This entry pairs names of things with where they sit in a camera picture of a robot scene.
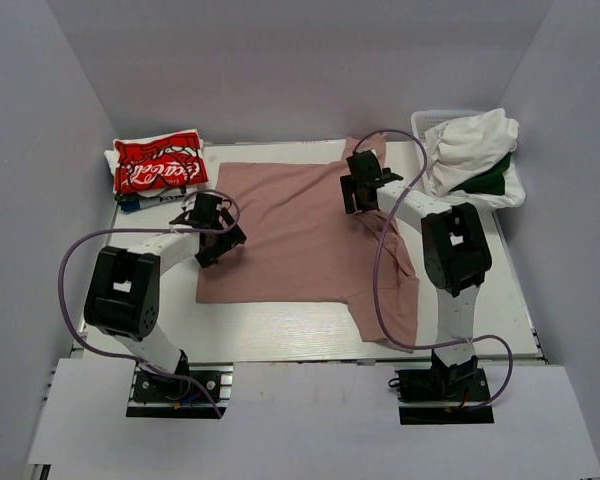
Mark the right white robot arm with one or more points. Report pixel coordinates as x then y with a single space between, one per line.
455 251

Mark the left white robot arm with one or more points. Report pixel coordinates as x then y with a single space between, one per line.
124 294

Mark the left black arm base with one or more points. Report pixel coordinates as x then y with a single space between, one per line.
155 397

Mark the folded blue t shirt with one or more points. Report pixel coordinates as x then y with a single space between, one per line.
130 203

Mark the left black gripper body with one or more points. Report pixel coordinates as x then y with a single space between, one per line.
223 243

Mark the green and white t shirt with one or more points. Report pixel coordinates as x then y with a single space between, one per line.
497 188

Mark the pink t shirt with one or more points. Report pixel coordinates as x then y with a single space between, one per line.
302 247

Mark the white plastic basket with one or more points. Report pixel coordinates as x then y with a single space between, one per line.
422 121

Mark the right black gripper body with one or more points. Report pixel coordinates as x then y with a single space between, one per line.
351 187

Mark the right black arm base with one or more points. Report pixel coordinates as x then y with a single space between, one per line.
422 402

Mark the folded red coca-cola t shirt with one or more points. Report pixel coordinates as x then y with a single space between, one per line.
157 163

